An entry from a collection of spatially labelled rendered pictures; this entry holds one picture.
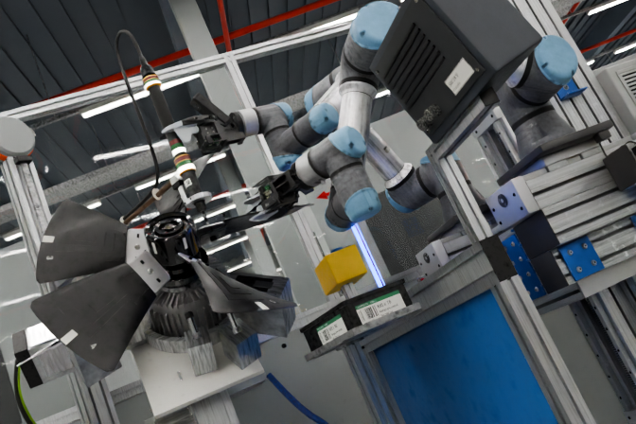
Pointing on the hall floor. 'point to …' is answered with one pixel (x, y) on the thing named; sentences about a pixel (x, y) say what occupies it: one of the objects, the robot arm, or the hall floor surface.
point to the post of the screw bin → (379, 410)
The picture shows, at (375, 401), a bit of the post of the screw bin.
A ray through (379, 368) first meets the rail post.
